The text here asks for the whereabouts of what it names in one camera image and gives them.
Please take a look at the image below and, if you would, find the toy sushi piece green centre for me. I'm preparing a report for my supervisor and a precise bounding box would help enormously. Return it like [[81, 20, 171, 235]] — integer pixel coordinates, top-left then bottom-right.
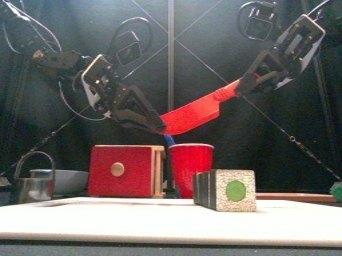
[[209, 168, 258, 213]]

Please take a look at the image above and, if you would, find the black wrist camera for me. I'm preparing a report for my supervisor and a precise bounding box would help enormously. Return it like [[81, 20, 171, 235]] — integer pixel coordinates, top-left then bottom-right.
[[115, 30, 145, 67], [244, 1, 278, 42]]

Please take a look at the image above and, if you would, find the grey bowl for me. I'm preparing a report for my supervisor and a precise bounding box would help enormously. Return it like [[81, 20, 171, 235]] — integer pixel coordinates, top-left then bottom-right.
[[28, 168, 90, 196]]

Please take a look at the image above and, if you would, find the metal pot with handle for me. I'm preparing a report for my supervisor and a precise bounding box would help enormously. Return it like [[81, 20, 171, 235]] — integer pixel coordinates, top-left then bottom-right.
[[12, 150, 58, 203]]

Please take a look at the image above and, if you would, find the green toy object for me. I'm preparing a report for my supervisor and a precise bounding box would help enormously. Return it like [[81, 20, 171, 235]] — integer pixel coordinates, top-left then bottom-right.
[[329, 181, 342, 204]]

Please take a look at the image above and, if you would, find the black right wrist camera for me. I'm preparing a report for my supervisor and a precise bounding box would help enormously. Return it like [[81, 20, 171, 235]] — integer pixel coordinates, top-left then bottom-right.
[[244, 1, 278, 42]]

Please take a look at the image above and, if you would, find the red plastic toy knife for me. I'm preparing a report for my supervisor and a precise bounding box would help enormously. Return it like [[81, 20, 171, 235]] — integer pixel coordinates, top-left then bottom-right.
[[159, 73, 262, 136]]

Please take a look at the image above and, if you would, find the blue stick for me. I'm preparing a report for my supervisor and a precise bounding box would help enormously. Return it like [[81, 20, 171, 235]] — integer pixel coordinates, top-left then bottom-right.
[[163, 134, 182, 200]]

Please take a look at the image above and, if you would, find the white cutting board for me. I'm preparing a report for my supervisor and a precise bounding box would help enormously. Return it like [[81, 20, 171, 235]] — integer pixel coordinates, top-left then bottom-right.
[[0, 196, 342, 249]]

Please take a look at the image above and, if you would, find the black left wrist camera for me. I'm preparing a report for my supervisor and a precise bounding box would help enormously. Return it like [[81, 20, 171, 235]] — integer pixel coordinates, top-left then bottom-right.
[[115, 30, 145, 67]]

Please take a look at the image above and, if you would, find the red plastic cup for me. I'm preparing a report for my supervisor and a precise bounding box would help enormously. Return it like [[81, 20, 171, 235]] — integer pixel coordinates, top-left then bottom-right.
[[167, 143, 215, 200]]

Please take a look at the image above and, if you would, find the brown wooden plate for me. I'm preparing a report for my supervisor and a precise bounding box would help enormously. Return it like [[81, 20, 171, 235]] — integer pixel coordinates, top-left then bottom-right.
[[256, 192, 340, 205]]

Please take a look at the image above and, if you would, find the thin diagonal brace wire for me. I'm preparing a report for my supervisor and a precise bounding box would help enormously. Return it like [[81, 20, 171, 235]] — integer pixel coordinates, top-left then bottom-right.
[[0, 0, 226, 178], [130, 0, 342, 183]]

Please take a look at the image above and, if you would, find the toy sushi piece dark seaweed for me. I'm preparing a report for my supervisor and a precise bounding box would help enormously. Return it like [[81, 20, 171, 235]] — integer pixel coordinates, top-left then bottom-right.
[[193, 171, 203, 206]]

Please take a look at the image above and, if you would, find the red wooden box with knob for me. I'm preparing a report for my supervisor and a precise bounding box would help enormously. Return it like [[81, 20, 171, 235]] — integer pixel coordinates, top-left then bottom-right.
[[87, 144, 167, 199]]

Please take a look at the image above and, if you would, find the grey vertical frame pole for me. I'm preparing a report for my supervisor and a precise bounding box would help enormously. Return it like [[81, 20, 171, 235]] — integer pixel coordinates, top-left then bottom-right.
[[166, 0, 177, 113]]

